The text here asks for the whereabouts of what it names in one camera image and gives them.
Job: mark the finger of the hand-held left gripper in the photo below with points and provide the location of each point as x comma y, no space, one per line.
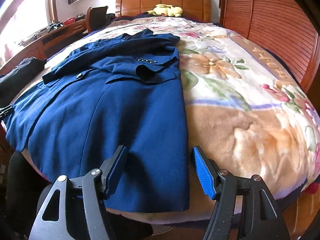
5,112

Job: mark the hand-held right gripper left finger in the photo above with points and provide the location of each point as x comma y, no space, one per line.
116,171

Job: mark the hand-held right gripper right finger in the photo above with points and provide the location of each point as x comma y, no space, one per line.
205,173

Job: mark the blue suit jacket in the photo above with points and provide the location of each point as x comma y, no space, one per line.
100,117

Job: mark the black garment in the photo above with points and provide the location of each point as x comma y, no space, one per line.
22,75

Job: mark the wooden desk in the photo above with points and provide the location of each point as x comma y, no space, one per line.
32,47

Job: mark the floral plush blanket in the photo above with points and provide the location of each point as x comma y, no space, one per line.
237,105

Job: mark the black desktop device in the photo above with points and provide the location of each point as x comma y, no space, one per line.
55,27

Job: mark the wood-framed window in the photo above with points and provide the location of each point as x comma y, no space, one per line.
20,10

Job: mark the red cloth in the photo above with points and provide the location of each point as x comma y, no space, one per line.
312,188

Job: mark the red plastic basket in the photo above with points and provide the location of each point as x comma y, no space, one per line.
69,21

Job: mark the grey metal container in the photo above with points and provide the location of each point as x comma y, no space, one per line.
80,17

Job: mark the wooden chair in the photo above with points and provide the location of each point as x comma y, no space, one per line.
96,17

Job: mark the yellow plush toy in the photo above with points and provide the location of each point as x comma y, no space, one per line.
167,11

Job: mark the wooden louvred wardrobe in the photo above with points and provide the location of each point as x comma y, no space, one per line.
270,17

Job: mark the wooden bed headboard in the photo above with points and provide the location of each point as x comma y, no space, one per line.
150,3

